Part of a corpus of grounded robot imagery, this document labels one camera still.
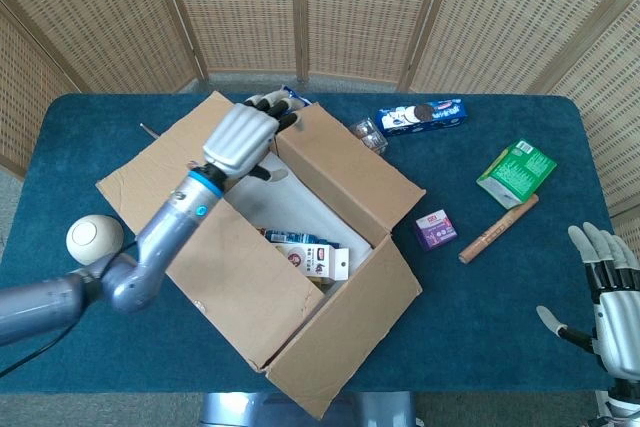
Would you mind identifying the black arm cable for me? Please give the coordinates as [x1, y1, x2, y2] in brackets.
[0, 319, 79, 379]

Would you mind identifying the yellow sponge with white card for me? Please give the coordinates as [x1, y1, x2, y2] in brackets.
[272, 241, 351, 292]

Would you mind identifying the green packet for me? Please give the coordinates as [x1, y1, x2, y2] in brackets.
[475, 139, 558, 210]

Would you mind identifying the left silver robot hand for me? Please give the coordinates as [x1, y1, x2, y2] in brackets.
[202, 90, 312, 182]

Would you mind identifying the blue table cloth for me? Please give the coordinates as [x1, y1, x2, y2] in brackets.
[0, 92, 640, 394]

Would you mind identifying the blue and red snack bag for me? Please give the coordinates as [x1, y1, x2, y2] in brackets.
[281, 85, 307, 109]

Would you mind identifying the beige round bowl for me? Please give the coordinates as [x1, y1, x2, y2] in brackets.
[65, 214, 125, 266]

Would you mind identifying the woven bamboo folding screen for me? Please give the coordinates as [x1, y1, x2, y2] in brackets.
[0, 0, 640, 308]

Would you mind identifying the red-topped cardboard shipping box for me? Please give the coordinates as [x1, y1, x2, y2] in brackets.
[95, 90, 427, 420]

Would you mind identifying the clear plastic chocolate box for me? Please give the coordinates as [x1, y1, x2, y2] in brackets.
[348, 117, 390, 154]

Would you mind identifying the white foam sheet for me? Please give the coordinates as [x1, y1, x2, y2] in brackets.
[224, 151, 374, 288]

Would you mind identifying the brown paper tube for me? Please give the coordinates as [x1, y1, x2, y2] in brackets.
[458, 193, 540, 266]

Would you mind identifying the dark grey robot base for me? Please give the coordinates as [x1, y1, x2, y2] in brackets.
[199, 390, 417, 427]

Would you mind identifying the blue printed packet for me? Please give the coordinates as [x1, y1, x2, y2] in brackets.
[263, 229, 341, 250]

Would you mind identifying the blue sandwich cookie box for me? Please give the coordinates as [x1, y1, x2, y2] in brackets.
[375, 97, 470, 138]

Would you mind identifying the small purple box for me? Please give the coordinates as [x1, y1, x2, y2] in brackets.
[412, 208, 458, 252]

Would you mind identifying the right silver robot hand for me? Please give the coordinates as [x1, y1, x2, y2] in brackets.
[535, 221, 640, 377]

